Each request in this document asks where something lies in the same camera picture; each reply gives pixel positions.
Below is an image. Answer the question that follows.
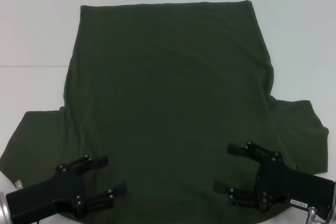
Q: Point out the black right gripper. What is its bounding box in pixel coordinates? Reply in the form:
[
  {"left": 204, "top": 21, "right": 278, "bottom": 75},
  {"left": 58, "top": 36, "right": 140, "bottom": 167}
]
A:
[{"left": 213, "top": 141, "right": 336, "bottom": 220}]

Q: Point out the dark green t-shirt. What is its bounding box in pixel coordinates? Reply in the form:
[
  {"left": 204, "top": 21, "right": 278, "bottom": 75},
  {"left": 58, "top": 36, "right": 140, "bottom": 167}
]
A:
[{"left": 0, "top": 0, "right": 330, "bottom": 221}]

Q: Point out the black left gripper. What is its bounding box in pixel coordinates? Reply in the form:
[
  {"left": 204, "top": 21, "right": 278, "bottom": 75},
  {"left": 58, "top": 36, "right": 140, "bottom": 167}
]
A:
[{"left": 5, "top": 156, "right": 128, "bottom": 219}]

